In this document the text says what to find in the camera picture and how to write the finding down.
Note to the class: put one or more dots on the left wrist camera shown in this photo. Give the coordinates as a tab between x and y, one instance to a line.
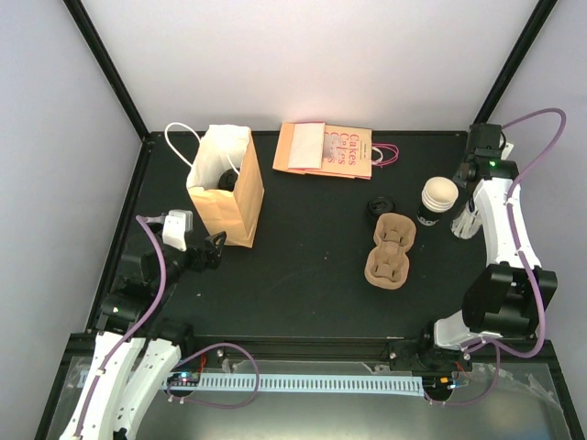
177	226

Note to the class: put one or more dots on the orange flat bag stack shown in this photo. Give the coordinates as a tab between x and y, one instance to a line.
300	147

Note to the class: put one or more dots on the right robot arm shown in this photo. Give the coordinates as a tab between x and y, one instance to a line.
506	304

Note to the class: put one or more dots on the jar of white stirrers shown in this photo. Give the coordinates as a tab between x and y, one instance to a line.
468	221

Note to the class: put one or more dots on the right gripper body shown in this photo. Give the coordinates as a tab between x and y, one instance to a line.
458	177

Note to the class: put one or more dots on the stack of paper cups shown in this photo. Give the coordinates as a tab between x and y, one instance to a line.
437	197

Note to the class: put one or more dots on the black frame post left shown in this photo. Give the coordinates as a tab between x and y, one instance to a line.
95	44

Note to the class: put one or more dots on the black frame post right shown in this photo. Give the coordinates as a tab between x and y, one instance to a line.
524	42

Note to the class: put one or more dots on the Cakes printed paper bag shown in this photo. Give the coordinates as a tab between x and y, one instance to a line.
348	152

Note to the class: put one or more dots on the stack of black lids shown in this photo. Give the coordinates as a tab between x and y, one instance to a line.
380	205

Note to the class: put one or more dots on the light blue cable duct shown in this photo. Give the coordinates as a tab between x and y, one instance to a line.
294	383

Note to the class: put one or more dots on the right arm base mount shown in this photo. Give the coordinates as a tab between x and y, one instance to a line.
423	357

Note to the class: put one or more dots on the orange paper bag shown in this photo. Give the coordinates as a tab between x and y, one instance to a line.
221	148

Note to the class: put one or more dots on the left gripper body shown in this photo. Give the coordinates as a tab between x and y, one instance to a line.
199	262

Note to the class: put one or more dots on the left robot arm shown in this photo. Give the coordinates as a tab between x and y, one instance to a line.
134	350

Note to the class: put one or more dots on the black frame post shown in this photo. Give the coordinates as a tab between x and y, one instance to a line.
95	44
524	42

